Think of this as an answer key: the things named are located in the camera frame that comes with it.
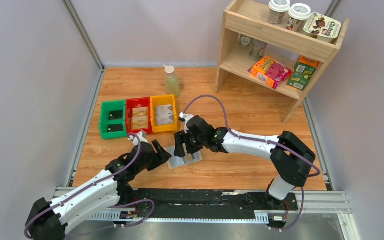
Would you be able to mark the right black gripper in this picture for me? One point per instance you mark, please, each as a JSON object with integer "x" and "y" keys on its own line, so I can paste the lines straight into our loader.
{"x": 179, "y": 151}

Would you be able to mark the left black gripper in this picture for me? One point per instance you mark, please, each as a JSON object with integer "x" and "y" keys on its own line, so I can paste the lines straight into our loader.
{"x": 163, "y": 155}

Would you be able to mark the beige card holder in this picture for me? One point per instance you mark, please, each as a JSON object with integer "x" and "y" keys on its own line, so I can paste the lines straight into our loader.
{"x": 175, "y": 161}

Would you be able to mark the white credit card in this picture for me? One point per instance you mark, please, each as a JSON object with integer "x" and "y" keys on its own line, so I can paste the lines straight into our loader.
{"x": 166, "y": 109}

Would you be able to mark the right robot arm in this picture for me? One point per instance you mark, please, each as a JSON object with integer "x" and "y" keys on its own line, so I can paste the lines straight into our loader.
{"x": 292, "y": 159}

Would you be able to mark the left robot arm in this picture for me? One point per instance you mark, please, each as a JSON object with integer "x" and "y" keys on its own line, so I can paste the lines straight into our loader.
{"x": 55, "y": 219}

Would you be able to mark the silver cards in yellow bin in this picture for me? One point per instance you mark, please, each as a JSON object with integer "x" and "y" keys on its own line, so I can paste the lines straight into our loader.
{"x": 164, "y": 119}

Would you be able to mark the gold cards in red bin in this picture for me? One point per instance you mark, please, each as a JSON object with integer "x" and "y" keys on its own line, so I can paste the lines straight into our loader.
{"x": 140, "y": 118}

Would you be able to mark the black cards in green bin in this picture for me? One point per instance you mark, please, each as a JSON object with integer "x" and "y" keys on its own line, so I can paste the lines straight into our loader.
{"x": 115, "y": 121}

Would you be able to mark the red plastic bin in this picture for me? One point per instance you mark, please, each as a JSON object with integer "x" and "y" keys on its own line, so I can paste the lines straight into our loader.
{"x": 133, "y": 103}

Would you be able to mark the yellow plastic bin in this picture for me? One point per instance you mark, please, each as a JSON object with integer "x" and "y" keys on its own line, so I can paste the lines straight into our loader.
{"x": 162, "y": 100}

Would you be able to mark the green soap bottle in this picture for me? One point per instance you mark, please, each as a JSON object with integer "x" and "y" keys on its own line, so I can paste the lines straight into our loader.
{"x": 172, "y": 85}

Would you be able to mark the green plastic bin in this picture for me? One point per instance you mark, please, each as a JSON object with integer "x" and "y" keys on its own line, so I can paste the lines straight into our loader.
{"x": 107, "y": 106}

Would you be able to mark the orange pink snack box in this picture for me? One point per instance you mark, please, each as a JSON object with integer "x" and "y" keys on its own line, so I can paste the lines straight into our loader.
{"x": 270, "y": 72}

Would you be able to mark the left glass jar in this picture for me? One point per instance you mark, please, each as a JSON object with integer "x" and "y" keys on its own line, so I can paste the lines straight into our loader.
{"x": 244, "y": 41}

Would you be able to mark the glass jar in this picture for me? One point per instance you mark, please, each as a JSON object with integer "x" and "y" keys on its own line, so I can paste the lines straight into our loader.
{"x": 244, "y": 41}
{"x": 258, "y": 49}

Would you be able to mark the right glass jar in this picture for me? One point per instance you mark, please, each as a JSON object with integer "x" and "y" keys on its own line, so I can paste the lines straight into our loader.
{"x": 258, "y": 49}

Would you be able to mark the wooden shelf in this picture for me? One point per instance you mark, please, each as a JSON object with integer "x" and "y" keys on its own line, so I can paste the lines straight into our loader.
{"x": 249, "y": 18}

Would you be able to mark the green orange juice box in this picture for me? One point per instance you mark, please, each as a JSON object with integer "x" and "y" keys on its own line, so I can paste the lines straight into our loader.
{"x": 303, "y": 71}

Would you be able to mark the left paper coffee cup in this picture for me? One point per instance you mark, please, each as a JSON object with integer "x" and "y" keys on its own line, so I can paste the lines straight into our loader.
{"x": 278, "y": 9}

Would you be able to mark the paper coffee cup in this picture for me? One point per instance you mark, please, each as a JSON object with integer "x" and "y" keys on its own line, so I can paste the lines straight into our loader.
{"x": 278, "y": 9}
{"x": 298, "y": 14}

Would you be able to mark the right paper coffee cup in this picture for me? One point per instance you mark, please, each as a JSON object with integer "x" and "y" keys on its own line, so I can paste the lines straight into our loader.
{"x": 298, "y": 14}

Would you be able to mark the Chobani yogurt cup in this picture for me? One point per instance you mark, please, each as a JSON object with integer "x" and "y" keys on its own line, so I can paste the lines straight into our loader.
{"x": 322, "y": 27}

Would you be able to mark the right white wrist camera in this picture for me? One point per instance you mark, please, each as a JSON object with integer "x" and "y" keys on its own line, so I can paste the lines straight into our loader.
{"x": 185, "y": 118}

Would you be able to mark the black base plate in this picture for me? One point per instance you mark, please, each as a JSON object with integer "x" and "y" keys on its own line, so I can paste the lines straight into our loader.
{"x": 203, "y": 203}

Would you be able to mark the aluminium frame rail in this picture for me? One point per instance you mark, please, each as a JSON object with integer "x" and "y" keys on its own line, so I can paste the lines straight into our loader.
{"x": 322, "y": 205}

